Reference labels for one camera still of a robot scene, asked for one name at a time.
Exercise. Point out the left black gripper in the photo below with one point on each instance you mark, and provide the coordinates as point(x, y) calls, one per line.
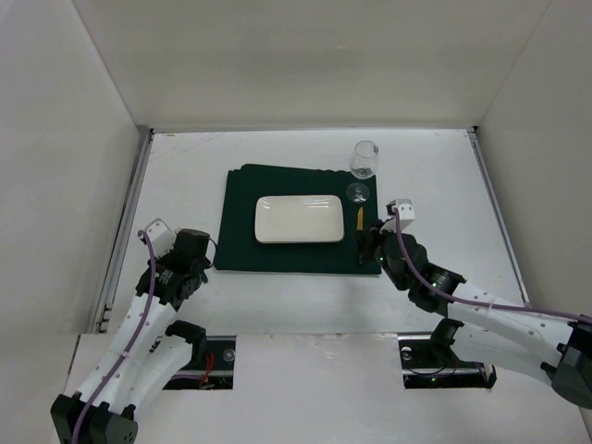
point(196, 271)

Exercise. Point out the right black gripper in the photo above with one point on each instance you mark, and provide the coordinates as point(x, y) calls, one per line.
point(375, 238)

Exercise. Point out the gold knife dark handle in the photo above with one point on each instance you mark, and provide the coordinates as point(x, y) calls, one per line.
point(360, 219)

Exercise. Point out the dark green cloth placemat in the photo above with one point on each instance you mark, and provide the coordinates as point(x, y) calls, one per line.
point(238, 250)

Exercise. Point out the clear wine glass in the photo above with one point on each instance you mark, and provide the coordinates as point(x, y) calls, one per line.
point(363, 166)

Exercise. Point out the white rectangular plate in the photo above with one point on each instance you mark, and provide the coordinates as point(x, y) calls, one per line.
point(291, 219)

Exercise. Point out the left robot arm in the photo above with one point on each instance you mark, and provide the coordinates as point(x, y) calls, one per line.
point(150, 347)

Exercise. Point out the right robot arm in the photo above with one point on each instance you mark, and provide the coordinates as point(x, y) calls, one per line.
point(551, 347)

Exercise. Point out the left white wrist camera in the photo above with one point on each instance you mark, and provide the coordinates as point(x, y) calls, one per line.
point(161, 236)

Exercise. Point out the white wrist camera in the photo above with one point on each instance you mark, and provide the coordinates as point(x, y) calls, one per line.
point(403, 208)
point(161, 236)

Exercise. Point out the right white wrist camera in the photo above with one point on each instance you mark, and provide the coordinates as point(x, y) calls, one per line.
point(403, 208)

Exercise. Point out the left aluminium table rail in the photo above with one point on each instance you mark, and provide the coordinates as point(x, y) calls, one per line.
point(108, 290)

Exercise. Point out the aluminium table rail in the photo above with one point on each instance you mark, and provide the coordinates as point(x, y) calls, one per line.
point(480, 160)
point(108, 290)

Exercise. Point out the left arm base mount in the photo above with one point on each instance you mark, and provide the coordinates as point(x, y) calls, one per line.
point(209, 369)

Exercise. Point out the right aluminium table rail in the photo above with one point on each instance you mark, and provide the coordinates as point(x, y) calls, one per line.
point(480, 160)

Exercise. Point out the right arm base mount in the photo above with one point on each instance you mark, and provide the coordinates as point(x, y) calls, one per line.
point(428, 362)

